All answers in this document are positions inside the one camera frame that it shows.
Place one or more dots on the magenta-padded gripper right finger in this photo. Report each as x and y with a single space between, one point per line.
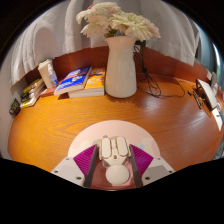
158 169

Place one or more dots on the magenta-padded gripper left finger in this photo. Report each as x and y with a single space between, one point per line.
66 169

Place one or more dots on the white computer mouse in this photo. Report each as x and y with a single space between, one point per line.
114 156

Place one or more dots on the pink round mouse pad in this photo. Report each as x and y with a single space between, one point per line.
113 128

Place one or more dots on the yellow and white book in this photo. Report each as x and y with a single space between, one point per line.
30 101

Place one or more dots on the white paper sheet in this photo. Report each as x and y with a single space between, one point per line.
217 118

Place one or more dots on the black pen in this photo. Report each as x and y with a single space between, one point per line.
196 100

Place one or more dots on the red notebook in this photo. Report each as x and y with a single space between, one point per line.
46 92

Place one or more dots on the dark thin book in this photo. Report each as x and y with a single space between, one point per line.
31 92
31 96

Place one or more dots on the orange cover book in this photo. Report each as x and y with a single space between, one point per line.
95 85

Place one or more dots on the white laptop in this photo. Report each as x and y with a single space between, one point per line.
208 93

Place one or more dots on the clear spray bottle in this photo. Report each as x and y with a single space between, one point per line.
53 78

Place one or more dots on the beige cylindrical container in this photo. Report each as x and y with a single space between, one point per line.
43 71

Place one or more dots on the white ceramic vase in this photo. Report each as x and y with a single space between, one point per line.
120 73

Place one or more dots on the dark green curtain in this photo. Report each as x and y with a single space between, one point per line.
204 46

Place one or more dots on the light grey curtain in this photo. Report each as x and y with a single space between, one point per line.
53 33

